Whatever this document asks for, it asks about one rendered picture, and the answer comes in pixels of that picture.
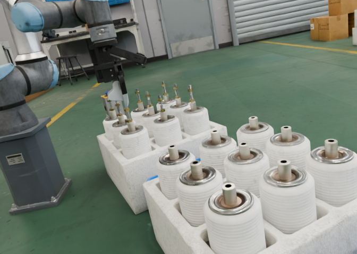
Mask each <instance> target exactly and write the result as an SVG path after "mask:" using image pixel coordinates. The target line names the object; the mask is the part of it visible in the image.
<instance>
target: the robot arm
mask: <svg viewBox="0 0 357 254"><path fill-rule="evenodd" d="M0 3H1V4H2V6H3V10H4V13H5V16H6V19H7V23H8V26H9V29H10V32H11V35H12V39H13V42H14V45H15V49H16V52H17V57H16V59H15V63H16V66H14V65H13V64H12V63H8V64H4V65H1V66H0V136H6V135H9V134H14V133H18V132H21V131H24V130H27V129H29V128H31V127H33V126H35V125H37V124H38V123H39V122H38V119H37V117H36V116H35V114H34V113H33V111H32V110H31V109H30V108H29V106H28V105H27V102H26V100H25V96H28V95H32V94H35V93H38V92H41V91H46V90H48V89H50V88H53V87H54V86H56V84H57V82H58V69H57V66H56V64H54V62H53V61H52V60H50V59H48V57H47V55H46V54H45V53H43V52H42V51H41V48H40V43H39V40H38V36H37V32H40V31H44V30H52V29H61V28H76V27H78V26H81V25H84V24H87V26H88V30H89V33H90V38H91V41H92V42H94V44H93V45H89V46H88V48H89V51H90V55H91V59H92V62H93V67H94V70H95V74H96V77H97V81H98V83H102V82H104V83H107V82H111V80H113V81H112V86H113V88H112V89H111V90H110V91H109V92H108V93H107V96H108V99H109V100H114V101H123V102H124V105H125V108H127V107H128V104H129V99H128V93H127V90H126V85H125V81H124V72H123V68H122V64H121V59H120V58H119V57H122V58H125V59H128V60H131V61H134V63H136V64H140V65H142V64H143V65H144V64H145V63H146V60H147V58H146V57H145V55H143V54H142V53H133V52H130V51H128V50H125V49H122V48H119V47H116V46H113V45H111V44H116V43H117V39H115V38H116V37H117V36H116V32H115V28H114V24H113V19H112V15H111V11H110V8H109V3H108V0H71V1H57V2H40V1H38V0H0ZM103 48H105V50H106V52H104V51H103ZM110 53H111V54H113V55H116V56H119V57H115V56H112V55H110ZM118 84H119V85H118Z"/></svg>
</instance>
